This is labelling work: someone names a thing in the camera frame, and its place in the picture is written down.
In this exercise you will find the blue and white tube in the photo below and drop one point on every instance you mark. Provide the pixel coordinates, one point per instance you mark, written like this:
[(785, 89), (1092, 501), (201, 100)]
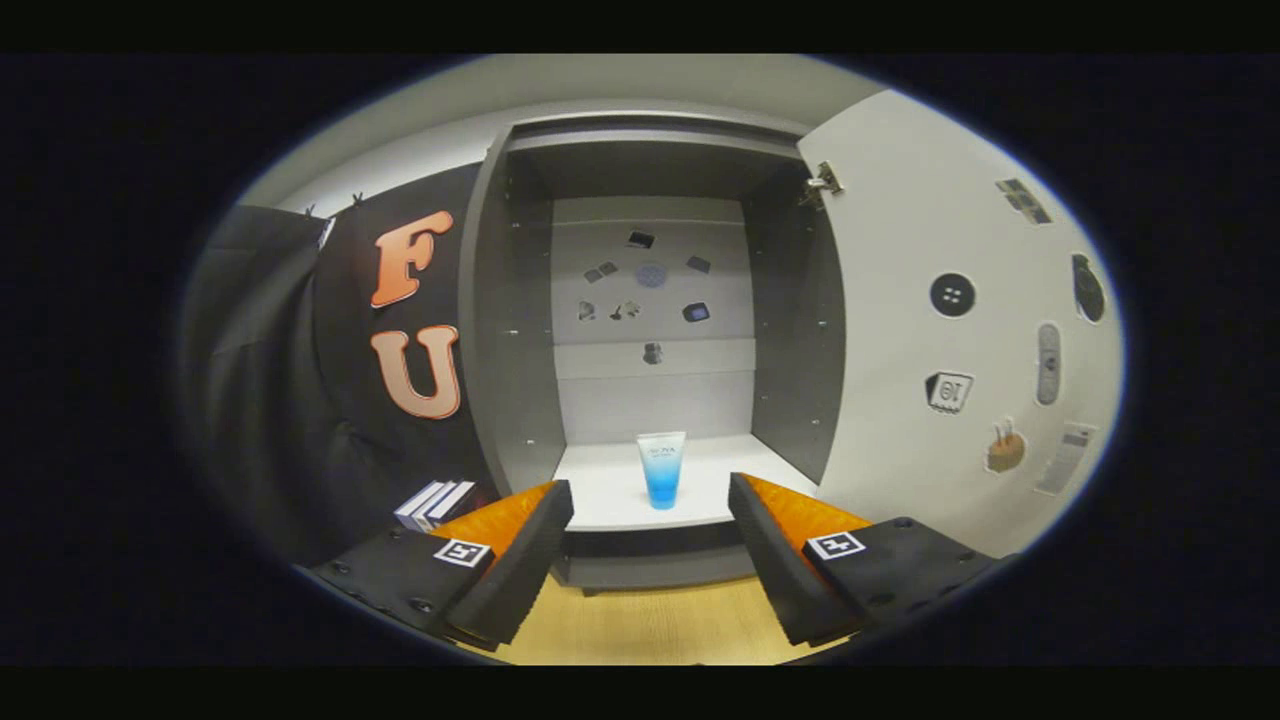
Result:
[(661, 475)]

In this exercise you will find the white spined book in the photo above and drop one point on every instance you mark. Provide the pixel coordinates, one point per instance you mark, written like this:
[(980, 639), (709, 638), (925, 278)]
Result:
[(412, 507), (448, 500), (430, 505)]

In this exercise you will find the row of black cloth clips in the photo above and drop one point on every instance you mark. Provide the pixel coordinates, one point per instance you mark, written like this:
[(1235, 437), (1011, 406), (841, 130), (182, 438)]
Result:
[(357, 199)]

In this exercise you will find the white cabinet door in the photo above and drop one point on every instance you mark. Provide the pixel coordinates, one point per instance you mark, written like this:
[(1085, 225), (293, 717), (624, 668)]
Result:
[(900, 450)]

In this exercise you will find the metal door hinge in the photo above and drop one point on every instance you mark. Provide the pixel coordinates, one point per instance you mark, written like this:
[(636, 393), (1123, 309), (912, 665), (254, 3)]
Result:
[(824, 183)]

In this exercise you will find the white cabinet shelf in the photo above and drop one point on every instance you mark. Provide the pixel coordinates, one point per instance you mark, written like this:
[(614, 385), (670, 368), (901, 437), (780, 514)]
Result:
[(610, 495)]

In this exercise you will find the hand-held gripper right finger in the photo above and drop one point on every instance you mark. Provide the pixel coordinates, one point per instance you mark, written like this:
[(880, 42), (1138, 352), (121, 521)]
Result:
[(775, 570)]

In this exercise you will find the grey cabinet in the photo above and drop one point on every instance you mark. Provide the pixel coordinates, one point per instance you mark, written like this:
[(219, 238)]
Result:
[(510, 350)]

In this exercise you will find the black backdrop cloth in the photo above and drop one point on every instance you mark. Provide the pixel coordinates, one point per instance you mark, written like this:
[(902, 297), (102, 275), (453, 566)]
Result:
[(270, 400)]

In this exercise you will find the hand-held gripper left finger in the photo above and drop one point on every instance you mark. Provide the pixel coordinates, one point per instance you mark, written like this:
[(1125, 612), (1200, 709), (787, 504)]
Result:
[(515, 580)]

